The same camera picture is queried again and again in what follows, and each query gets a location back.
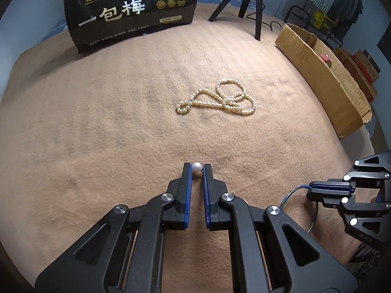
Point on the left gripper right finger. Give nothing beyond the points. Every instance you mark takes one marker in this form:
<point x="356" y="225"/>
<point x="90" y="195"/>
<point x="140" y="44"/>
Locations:
<point x="269" y="252"/>

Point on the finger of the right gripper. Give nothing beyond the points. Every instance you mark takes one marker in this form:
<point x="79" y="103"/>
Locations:
<point x="368" y="172"/>
<point x="363" y="221"/>

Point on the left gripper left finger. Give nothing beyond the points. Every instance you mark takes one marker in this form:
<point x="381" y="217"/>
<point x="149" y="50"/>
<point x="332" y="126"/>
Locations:
<point x="124" y="250"/>

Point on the blue cord bangle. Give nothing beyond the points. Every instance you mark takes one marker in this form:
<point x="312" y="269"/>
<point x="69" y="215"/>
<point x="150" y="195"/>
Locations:
<point x="295" y="200"/>

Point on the pearl stud earring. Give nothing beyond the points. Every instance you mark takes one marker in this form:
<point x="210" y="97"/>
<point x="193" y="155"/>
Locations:
<point x="197" y="167"/>

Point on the red strap wristwatch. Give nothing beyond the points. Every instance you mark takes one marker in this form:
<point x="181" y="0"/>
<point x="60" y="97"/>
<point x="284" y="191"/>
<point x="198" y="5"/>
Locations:
<point x="326" y="59"/>

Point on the cardboard box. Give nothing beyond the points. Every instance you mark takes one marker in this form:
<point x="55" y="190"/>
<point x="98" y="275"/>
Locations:
<point x="339" y="94"/>

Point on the beige blanket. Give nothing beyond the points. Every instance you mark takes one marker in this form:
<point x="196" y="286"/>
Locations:
<point x="81" y="133"/>

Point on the black metal rack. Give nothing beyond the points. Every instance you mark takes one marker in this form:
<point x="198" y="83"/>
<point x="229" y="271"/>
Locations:
<point x="317" y="21"/>

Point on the black snack bag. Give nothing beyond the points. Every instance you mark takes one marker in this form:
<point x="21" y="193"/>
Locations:
<point x="95" y="23"/>

